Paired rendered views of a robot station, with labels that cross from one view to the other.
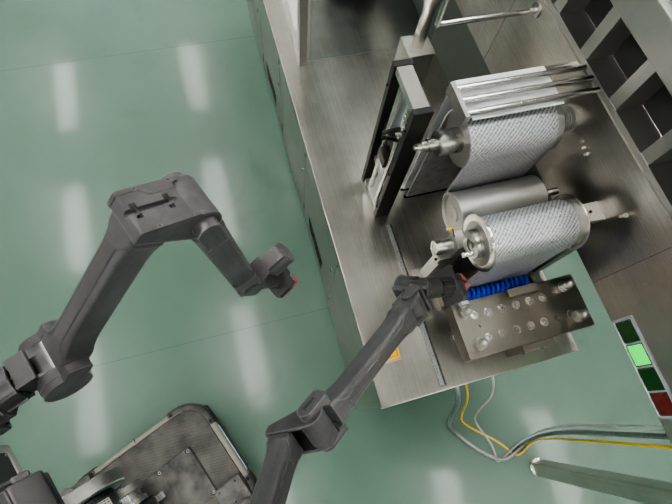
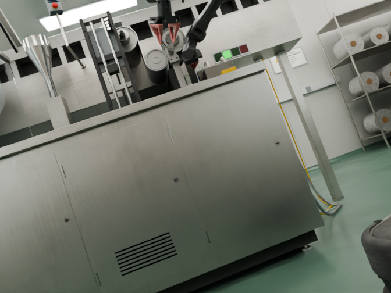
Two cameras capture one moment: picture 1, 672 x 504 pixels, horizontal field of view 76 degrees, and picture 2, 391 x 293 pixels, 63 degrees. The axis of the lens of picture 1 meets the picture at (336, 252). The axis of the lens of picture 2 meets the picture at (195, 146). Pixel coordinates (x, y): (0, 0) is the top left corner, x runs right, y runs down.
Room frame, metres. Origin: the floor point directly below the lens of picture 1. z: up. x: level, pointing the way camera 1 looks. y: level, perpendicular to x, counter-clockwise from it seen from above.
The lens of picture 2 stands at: (-0.06, 1.27, 0.52)
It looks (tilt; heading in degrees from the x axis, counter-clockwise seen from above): 5 degrees up; 291
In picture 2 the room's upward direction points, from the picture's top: 20 degrees counter-clockwise
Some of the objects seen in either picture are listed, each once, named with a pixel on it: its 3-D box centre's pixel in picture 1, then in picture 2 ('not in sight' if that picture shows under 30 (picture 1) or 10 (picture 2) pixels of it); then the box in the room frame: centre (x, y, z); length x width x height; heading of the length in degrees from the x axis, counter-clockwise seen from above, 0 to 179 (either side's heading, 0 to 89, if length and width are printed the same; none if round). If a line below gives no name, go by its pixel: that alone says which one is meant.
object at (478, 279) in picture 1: (504, 272); (190, 68); (0.49, -0.48, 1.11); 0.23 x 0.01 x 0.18; 118
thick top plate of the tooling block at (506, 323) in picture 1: (518, 317); (214, 81); (0.40, -0.57, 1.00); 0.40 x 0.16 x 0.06; 118
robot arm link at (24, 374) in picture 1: (47, 365); not in sight; (-0.01, 0.43, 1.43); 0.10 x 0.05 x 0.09; 140
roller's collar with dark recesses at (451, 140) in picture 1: (447, 141); (123, 37); (0.70, -0.21, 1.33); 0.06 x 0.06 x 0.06; 28
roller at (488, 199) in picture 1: (493, 204); (157, 67); (0.65, -0.40, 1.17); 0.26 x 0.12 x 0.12; 118
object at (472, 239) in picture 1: (473, 244); (172, 38); (0.48, -0.33, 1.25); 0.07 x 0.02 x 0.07; 28
